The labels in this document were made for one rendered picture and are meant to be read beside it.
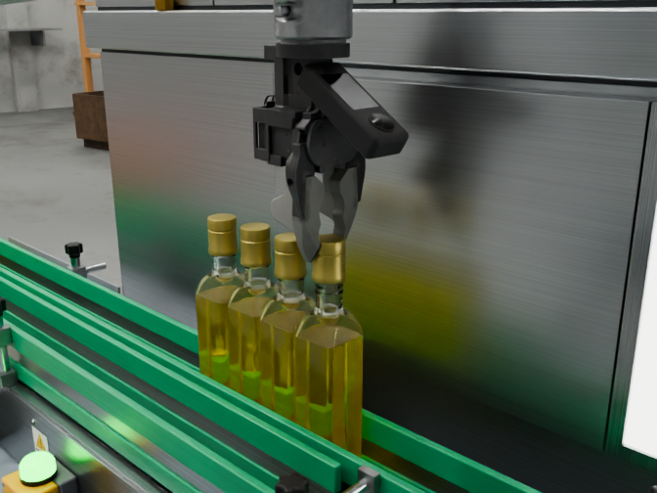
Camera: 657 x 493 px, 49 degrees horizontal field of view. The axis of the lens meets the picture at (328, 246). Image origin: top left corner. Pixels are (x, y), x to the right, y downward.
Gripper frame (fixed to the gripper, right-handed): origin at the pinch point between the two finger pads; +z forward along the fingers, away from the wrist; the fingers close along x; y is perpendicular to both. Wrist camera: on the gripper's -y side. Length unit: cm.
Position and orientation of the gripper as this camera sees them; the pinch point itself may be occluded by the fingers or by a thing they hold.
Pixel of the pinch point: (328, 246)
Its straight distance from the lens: 73.8
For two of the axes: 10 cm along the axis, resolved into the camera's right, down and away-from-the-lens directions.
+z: 0.0, 9.5, 3.1
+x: -6.9, 2.2, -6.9
